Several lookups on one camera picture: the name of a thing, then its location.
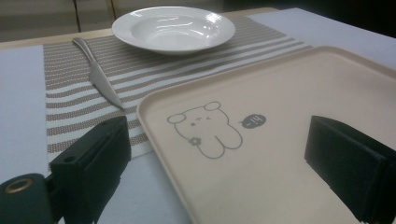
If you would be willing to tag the beige tray with bear print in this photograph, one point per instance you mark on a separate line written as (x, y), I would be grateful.
(274, 174)

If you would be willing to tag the white deep plate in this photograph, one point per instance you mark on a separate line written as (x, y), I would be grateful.
(173, 29)

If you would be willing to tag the silver table knife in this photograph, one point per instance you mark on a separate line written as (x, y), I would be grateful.
(99, 77)

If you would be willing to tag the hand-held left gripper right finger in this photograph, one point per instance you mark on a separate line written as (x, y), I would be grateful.
(351, 168)

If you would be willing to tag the striped woven placemat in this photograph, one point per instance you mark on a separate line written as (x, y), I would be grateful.
(149, 71)

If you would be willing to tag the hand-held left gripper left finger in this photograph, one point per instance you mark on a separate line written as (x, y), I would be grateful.
(93, 165)

